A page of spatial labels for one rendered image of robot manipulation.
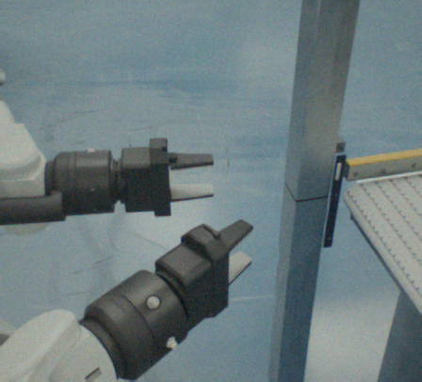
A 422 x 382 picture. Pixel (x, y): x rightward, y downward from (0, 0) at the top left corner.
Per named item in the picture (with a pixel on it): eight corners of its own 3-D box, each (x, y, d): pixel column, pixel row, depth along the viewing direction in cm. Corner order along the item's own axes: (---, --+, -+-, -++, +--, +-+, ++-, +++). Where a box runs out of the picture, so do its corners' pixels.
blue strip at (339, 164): (323, 248, 106) (337, 157, 94) (322, 246, 107) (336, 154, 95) (332, 247, 107) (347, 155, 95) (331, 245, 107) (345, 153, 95)
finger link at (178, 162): (214, 168, 80) (169, 171, 80) (212, 155, 83) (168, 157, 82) (214, 159, 79) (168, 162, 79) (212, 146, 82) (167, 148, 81)
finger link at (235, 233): (257, 232, 70) (221, 260, 66) (237, 220, 72) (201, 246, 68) (258, 222, 69) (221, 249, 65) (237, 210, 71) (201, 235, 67)
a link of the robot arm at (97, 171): (166, 120, 83) (78, 123, 82) (168, 160, 75) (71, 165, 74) (170, 191, 90) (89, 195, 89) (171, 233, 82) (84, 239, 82)
